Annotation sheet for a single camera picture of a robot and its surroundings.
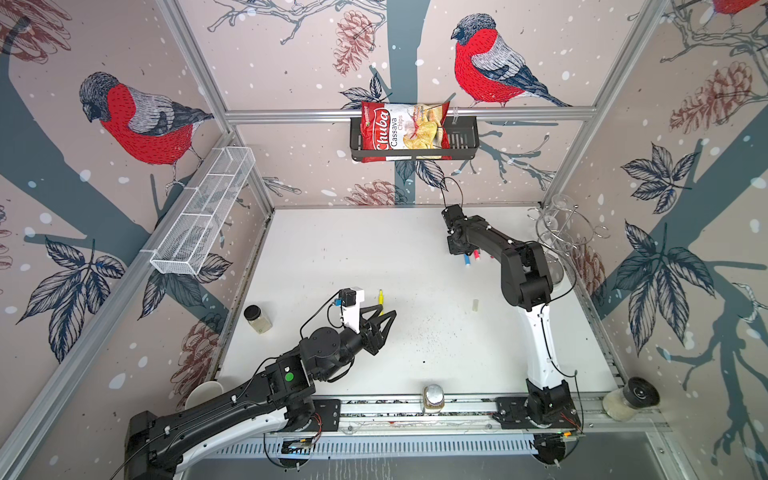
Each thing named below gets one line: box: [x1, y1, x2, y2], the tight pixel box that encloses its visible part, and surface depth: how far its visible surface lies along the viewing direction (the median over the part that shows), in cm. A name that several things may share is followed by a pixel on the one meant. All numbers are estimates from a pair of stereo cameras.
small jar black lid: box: [243, 304, 273, 335], surface depth 85 cm
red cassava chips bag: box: [360, 101, 452, 164], surface depth 90 cm
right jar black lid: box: [623, 376, 661, 408], surface depth 68 cm
